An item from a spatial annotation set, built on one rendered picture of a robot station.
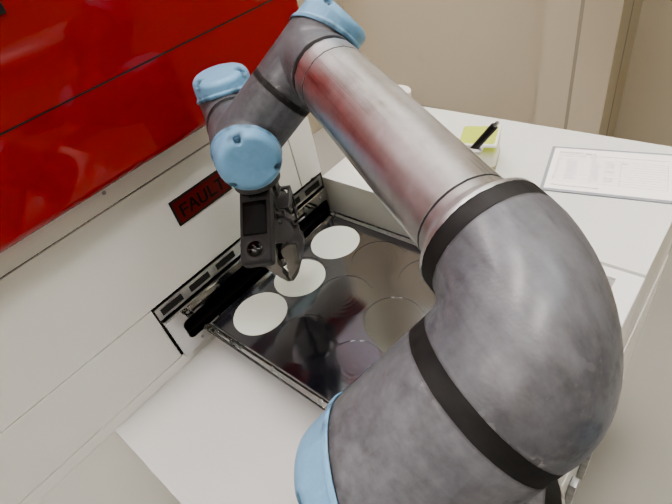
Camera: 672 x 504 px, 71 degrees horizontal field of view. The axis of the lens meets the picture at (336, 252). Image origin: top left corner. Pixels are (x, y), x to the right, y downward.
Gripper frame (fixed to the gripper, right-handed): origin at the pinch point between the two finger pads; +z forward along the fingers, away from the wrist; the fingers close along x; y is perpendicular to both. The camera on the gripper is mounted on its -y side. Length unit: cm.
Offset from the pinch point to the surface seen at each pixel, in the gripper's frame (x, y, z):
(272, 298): 5.0, 2.2, 6.5
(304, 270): -1.0, 8.3, 6.5
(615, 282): -48.8, -11.0, 0.6
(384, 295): -15.6, -1.3, 6.5
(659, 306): -112, 56, 97
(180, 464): 20.5, -23.3, 14.5
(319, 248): -3.9, 14.1, 6.5
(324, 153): 12, 211, 96
